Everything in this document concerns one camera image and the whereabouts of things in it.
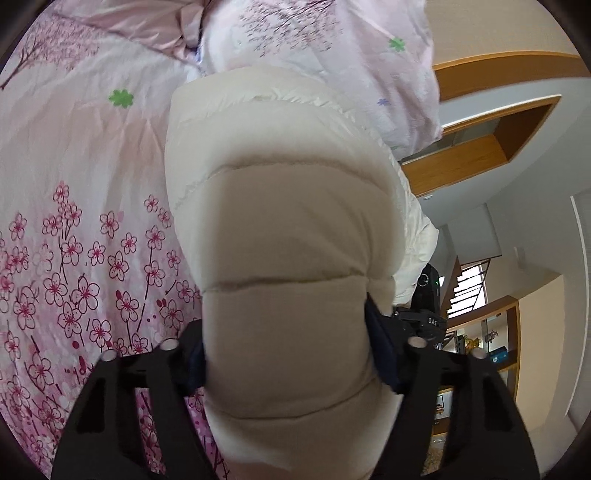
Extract white roller blind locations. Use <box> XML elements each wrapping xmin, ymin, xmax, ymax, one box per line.
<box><xmin>438</xmin><ymin>203</ymin><xmax>502</xmax><ymax>280</ymax></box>

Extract window with slats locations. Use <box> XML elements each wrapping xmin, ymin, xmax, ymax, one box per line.
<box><xmin>441</xmin><ymin>258</ymin><xmax>491</xmax><ymax>320</ymax></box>

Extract wooden shelf unit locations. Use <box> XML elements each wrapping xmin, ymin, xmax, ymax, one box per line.
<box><xmin>431</xmin><ymin>295</ymin><xmax>522</xmax><ymax>437</ymax></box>

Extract wooden headboard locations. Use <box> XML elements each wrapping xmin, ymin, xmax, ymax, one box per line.
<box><xmin>399</xmin><ymin>51</ymin><xmax>591</xmax><ymax>199</ymax></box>

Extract pink floral pillow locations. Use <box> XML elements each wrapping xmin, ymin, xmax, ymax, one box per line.
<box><xmin>55</xmin><ymin>0</ymin><xmax>206</xmax><ymax>63</ymax></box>
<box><xmin>198</xmin><ymin>0</ymin><xmax>444</xmax><ymax>160</ymax></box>

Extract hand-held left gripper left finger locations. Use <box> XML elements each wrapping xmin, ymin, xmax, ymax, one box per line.
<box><xmin>51</xmin><ymin>318</ymin><xmax>218</xmax><ymax>480</ymax></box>

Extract beige puffer jacket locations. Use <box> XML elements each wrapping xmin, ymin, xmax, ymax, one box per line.
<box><xmin>164</xmin><ymin>65</ymin><xmax>439</xmax><ymax>480</ymax></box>

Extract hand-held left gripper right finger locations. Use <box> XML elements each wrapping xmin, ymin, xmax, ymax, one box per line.
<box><xmin>364</xmin><ymin>295</ymin><xmax>540</xmax><ymax>480</ymax></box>

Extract pink floral bed sheet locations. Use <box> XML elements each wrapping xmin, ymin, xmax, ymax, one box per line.
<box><xmin>0</xmin><ymin>0</ymin><xmax>232</xmax><ymax>480</ymax></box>

